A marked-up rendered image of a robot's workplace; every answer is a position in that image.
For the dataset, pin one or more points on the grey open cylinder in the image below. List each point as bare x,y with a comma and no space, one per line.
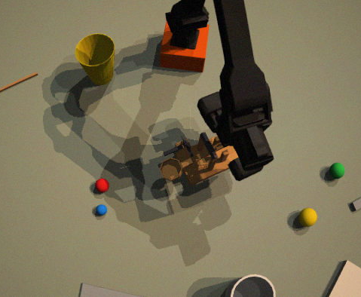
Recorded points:
252,285

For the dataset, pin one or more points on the green ball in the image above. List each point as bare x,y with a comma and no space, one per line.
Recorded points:
336,170

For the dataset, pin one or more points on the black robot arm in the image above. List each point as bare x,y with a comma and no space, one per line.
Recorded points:
245,95

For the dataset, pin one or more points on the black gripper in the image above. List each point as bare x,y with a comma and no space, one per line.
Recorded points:
210,108

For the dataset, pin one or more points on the yellow ball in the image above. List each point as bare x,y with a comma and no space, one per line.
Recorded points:
307,217

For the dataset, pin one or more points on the blue ball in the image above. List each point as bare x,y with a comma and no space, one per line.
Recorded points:
101,210

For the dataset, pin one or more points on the olive yellow cup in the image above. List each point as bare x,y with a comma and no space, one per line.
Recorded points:
96,53

